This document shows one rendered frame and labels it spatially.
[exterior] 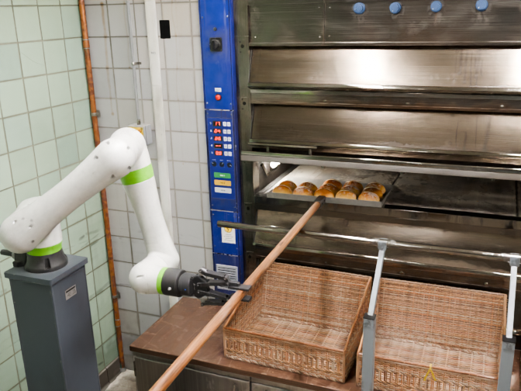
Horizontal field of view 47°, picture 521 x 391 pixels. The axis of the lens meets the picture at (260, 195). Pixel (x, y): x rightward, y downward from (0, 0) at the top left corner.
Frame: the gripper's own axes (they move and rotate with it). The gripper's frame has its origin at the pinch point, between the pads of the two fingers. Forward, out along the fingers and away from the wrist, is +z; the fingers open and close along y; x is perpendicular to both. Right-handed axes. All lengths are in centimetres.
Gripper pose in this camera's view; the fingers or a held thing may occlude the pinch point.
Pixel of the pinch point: (240, 292)
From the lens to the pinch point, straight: 191.7
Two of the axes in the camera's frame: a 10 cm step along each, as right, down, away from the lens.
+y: 0.2, 9.5, 3.0
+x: -3.5, 2.9, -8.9
